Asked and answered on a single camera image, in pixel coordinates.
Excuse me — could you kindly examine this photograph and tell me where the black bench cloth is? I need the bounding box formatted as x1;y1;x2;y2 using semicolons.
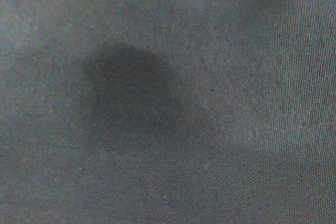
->
0;0;336;224

